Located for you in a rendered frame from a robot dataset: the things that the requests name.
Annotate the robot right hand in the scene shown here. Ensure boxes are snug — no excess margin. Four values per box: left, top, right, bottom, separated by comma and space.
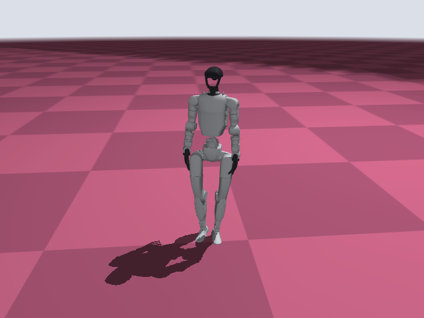
183, 148, 190, 170

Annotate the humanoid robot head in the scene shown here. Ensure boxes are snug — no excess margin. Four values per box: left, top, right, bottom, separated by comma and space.
205, 66, 223, 96

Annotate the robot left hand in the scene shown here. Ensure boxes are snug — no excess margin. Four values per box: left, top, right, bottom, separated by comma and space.
228, 154, 239, 175

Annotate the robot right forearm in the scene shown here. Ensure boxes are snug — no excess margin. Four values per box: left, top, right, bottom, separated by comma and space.
183, 124, 194, 153

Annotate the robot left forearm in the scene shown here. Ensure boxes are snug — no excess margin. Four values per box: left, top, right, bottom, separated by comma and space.
231, 126, 240, 159

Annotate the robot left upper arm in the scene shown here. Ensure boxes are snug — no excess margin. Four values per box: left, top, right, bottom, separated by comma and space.
225, 97, 239, 135

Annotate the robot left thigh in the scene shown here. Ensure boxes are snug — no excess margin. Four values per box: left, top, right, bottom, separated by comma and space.
215, 151, 233, 202

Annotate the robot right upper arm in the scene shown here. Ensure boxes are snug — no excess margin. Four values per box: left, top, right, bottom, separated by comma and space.
186, 95, 199, 131

